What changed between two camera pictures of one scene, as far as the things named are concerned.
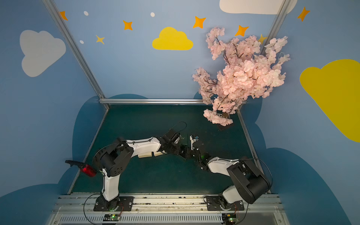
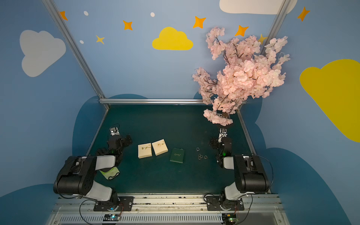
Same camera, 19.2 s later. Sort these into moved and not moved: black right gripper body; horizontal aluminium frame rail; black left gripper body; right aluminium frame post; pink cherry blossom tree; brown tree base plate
Moved: black right gripper body; black left gripper body
Not moved: brown tree base plate; pink cherry blossom tree; right aluminium frame post; horizontal aluminium frame rail
